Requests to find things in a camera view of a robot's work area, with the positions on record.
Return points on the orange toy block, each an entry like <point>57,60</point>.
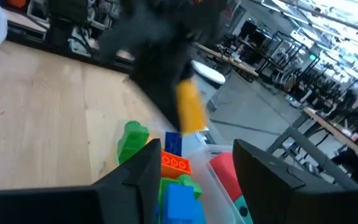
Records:
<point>174,166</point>

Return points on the wooden work table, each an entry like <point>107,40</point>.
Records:
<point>331,127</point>
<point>238,63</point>

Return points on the large blue toy block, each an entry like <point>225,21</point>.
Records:
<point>179,205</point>

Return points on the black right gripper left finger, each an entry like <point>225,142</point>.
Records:
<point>73,208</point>

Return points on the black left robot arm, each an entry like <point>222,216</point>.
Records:
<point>67,15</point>

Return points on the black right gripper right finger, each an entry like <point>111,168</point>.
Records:
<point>291,205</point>

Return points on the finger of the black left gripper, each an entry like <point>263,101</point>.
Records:
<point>163,93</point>

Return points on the white pedal trash can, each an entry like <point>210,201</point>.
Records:
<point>208,73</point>

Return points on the black aluminium table frame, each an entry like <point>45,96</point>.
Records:
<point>42,43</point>

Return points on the grey metal table leg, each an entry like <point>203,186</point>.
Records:
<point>309,149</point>

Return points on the dark blue block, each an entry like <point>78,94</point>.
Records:
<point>173,143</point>

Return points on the yellow toy block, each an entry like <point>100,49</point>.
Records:
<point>191,109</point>

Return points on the red foam die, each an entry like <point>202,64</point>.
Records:
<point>225,174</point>

